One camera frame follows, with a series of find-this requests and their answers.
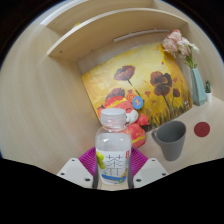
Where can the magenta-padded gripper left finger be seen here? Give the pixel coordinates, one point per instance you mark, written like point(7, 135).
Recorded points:
point(77, 171)

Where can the pink flower bouquet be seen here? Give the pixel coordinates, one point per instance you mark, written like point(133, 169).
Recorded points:
point(176, 43)

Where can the clear plastic drink bottle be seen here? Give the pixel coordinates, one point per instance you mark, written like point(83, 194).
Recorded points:
point(113, 146)

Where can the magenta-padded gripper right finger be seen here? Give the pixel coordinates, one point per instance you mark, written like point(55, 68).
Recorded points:
point(150, 171)

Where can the light wood shelf unit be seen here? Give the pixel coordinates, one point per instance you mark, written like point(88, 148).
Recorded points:
point(110, 30)

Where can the red plush toy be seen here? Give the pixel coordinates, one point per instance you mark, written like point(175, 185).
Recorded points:
point(137, 131)

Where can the pale teal vase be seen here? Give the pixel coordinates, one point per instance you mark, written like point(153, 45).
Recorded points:
point(198, 88)

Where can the yellow poppy flower painting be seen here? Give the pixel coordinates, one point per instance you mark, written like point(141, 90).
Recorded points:
point(143, 66)

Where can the flat round red coaster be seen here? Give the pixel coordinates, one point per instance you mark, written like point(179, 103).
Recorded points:
point(202, 129)

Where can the grey cup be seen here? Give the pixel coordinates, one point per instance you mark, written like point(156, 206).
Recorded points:
point(171, 140)

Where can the white light bar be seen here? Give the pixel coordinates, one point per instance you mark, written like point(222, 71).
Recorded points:
point(141, 35)

